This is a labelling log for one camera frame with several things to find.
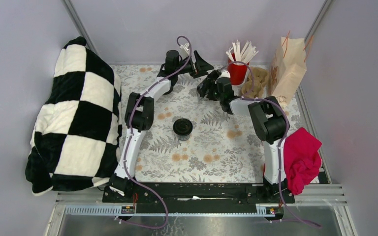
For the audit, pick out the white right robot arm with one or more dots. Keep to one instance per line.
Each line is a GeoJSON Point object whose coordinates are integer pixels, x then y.
{"type": "Point", "coordinates": [270, 125]}

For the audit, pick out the crumpled magenta cloth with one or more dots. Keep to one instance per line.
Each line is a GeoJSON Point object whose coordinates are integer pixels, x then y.
{"type": "Point", "coordinates": [301, 161]}

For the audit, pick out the single black coffee cup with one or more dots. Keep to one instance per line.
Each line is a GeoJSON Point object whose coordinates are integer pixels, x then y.
{"type": "Point", "coordinates": [183, 137]}

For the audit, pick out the white wrapped straws bundle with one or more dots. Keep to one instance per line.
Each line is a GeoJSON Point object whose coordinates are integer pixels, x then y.
{"type": "Point", "coordinates": [243, 53]}

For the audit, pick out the floral tablecloth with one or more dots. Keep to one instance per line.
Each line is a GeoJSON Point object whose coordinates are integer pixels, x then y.
{"type": "Point", "coordinates": [222, 147]}

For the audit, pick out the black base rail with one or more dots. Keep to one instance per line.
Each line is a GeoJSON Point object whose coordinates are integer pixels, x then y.
{"type": "Point", "coordinates": [180, 197]}

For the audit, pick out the brown cardboard cup carrier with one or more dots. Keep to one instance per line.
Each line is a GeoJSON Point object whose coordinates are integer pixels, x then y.
{"type": "Point", "coordinates": [255, 84]}

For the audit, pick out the tan paper bag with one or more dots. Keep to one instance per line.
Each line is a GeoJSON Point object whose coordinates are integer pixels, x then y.
{"type": "Point", "coordinates": [288, 68]}

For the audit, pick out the black white checkered blanket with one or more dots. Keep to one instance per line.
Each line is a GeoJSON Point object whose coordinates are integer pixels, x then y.
{"type": "Point", "coordinates": [75, 139]}

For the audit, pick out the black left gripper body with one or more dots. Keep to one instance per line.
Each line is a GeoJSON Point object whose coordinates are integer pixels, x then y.
{"type": "Point", "coordinates": [194, 68]}

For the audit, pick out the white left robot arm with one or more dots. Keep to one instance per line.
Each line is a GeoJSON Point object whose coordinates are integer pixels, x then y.
{"type": "Point", "coordinates": [139, 115]}

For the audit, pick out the red cup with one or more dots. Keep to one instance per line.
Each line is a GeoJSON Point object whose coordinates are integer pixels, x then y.
{"type": "Point", "coordinates": [237, 73]}

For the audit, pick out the aluminium front frame rail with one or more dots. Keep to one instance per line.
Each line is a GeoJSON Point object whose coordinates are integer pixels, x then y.
{"type": "Point", "coordinates": [89, 202]}

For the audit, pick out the single black lid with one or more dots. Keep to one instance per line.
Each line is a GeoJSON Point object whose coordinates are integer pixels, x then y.
{"type": "Point", "coordinates": [182, 127]}

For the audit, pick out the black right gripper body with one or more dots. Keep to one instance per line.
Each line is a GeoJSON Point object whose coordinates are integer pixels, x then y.
{"type": "Point", "coordinates": [213, 94]}

